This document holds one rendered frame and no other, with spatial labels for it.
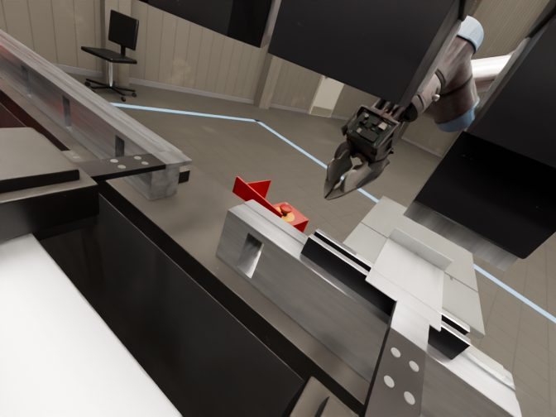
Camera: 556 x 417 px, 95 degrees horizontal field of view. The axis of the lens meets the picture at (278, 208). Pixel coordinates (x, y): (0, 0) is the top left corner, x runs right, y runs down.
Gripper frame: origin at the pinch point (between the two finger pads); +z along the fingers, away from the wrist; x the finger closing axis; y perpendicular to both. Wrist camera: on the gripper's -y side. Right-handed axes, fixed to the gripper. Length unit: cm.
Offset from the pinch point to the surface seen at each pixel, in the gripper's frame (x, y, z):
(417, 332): 20.7, 15.4, 7.8
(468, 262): 23.6, -5.4, -5.1
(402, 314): 19.0, 14.8, 7.5
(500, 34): -157, -696, -733
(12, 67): -80, 19, 25
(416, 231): 14.8, -5.2, -4.5
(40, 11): -460, -75, 20
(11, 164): -11.1, 34.7, 18.5
